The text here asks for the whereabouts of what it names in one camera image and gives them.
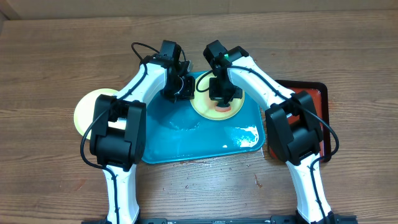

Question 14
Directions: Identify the orange sponge with dark scourer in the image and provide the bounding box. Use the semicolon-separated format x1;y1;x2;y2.
215;104;231;113

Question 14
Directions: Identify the yellow-green plate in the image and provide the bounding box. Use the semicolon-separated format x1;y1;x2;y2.
190;90;245;121
73;88;117;136

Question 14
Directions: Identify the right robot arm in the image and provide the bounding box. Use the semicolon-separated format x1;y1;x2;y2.
203;41;335;223

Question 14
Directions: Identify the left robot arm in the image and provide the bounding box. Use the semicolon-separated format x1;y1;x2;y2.
83;40;195;223

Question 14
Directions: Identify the teal plastic tray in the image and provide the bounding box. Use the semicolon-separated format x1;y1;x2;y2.
142;93;266;164

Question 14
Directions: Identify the red black-rimmed tray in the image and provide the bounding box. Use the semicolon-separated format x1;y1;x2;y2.
265;80;331;166

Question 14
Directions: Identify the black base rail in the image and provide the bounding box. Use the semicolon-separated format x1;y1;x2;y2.
81;214;358;224

